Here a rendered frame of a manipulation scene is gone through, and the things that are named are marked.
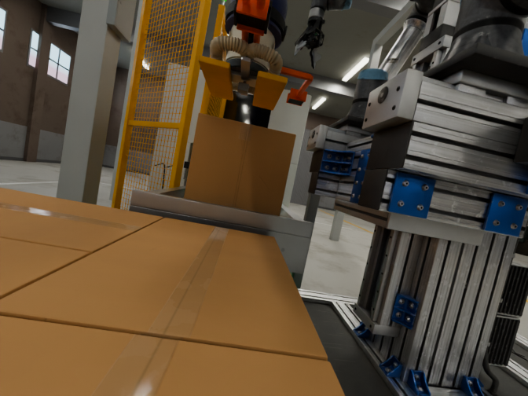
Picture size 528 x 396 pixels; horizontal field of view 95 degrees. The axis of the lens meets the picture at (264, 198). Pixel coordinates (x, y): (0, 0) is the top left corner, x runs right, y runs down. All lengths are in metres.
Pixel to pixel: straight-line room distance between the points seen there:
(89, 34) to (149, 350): 1.90
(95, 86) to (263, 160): 1.26
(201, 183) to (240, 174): 0.16
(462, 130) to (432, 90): 0.10
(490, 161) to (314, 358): 0.50
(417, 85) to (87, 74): 1.79
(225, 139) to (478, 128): 0.76
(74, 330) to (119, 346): 0.06
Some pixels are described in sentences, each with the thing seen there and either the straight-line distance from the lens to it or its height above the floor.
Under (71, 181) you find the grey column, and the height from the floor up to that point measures 0.50.
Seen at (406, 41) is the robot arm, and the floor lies 1.45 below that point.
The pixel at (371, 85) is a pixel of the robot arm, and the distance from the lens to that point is 1.13.
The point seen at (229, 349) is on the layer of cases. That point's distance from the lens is 0.33.
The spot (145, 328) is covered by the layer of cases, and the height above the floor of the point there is 0.54.
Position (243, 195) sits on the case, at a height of 0.66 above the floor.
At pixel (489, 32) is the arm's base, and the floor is 1.11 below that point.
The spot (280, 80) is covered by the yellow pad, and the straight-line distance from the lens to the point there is 0.87.
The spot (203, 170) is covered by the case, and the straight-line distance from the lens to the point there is 1.01.
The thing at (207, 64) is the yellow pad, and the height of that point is 1.06.
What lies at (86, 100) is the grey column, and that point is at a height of 1.01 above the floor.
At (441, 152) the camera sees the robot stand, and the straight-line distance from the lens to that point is 0.58.
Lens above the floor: 0.74
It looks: 4 degrees down
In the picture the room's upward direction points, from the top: 11 degrees clockwise
